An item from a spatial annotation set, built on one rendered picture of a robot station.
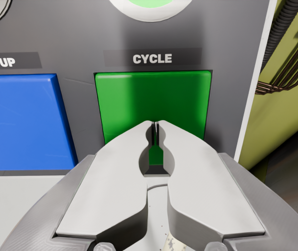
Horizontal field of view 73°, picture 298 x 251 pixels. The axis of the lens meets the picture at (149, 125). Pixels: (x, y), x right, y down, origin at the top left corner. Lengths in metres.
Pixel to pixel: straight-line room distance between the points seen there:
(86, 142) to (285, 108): 0.47
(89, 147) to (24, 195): 1.21
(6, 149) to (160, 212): 1.01
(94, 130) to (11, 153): 0.07
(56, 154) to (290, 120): 0.52
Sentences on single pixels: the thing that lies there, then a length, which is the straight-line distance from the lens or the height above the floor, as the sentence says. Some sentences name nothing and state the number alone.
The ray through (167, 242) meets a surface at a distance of 0.50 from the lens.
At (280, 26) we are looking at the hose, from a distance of 0.40.
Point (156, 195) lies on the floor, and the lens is 1.16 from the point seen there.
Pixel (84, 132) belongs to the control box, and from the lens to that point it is 0.16.
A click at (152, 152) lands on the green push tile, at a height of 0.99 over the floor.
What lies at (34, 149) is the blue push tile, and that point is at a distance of 0.17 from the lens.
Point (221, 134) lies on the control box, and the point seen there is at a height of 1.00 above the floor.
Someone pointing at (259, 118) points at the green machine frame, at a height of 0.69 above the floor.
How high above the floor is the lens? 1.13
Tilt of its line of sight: 59 degrees down
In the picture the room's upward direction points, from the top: 3 degrees counter-clockwise
